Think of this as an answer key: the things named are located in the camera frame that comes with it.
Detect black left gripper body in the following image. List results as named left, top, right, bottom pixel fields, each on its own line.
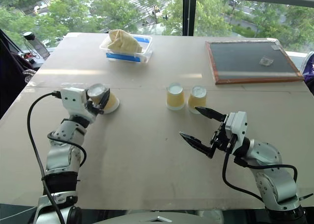
left=85, top=100, right=105, bottom=116

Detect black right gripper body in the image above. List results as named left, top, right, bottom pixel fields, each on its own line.
left=209, top=120, right=236, bottom=153

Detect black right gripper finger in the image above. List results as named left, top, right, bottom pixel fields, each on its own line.
left=179, top=131, right=217, bottom=159
left=194, top=106, right=228, bottom=124

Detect yellow and white paper cup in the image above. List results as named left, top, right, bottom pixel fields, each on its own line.
left=165, top=82, right=185, bottom=111
left=87, top=83, right=121, bottom=115
left=187, top=85, right=208, bottom=115

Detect beige folded cloth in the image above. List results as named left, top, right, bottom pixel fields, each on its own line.
left=106, top=29, right=144, bottom=54

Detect clear plastic box blue clips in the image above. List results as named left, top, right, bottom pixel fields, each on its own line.
left=99, top=33, right=154, bottom=64

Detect wood framed blackboard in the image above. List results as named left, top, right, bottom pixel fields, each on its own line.
left=205, top=38, right=305, bottom=86

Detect clear bottle black cap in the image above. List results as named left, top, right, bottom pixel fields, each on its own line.
left=22, top=31, right=50, bottom=61

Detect grey robot torso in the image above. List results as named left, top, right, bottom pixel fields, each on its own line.
left=92, top=210, right=224, bottom=224

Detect purple and white cloth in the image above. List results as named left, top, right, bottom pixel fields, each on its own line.
left=301, top=51, right=314, bottom=95

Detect black round shape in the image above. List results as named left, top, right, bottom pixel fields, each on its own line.
left=66, top=205, right=83, bottom=224

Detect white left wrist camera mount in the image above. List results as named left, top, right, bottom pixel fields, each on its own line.
left=60, top=87, right=90, bottom=117

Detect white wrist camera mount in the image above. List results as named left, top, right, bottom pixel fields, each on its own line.
left=225, top=111, right=248, bottom=147
left=60, top=87, right=90, bottom=117

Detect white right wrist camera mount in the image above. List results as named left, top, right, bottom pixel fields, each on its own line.
left=225, top=111, right=248, bottom=147

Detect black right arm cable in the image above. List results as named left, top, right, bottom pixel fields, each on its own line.
left=221, top=135, right=299, bottom=203

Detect short black arm cable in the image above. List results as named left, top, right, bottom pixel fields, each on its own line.
left=47, top=131, right=87, bottom=168

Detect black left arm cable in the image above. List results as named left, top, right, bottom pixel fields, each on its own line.
left=26, top=91, right=66, bottom=224

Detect dark window frame post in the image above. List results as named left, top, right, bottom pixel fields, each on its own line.
left=182, top=0, right=198, bottom=37

